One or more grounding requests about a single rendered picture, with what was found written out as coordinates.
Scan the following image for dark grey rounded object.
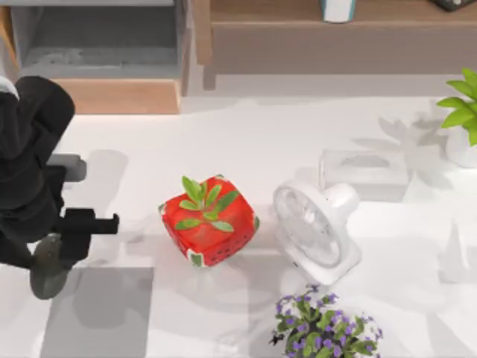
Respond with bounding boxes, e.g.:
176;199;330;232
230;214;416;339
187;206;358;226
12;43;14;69
28;233;72;301

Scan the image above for red pot with green plant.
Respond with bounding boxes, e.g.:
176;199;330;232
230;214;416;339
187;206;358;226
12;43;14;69
157;173;261;269

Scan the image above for pale wooden drawer front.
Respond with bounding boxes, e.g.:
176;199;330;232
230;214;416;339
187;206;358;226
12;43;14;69
51;78;183;115

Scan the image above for grey pierced drawer inside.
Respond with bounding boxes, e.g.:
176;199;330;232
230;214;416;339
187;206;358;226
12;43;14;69
10;0;184;80

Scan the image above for wooden cupboard side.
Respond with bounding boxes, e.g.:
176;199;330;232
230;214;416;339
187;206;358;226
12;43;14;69
0;6;20;77

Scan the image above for white table fan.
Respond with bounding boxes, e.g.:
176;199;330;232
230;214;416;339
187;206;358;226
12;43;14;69
271;179;363;287

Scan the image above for purple flowering plant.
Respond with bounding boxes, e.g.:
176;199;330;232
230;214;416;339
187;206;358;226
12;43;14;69
268;284;384;358

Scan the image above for clear transparent box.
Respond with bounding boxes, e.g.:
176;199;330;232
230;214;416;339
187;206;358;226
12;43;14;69
318;148;411;204

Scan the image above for wooden open shelf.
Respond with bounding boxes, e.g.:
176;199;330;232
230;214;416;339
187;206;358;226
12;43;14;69
193;0;477;92

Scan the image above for white and teal container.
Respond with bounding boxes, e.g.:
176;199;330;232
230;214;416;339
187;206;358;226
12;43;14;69
320;0;358;24

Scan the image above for green plant in white pot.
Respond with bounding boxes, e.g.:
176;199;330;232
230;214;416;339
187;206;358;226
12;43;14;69
435;68;477;169

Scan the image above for dark object on shelf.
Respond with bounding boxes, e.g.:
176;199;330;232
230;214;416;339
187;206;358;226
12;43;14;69
427;0;477;13

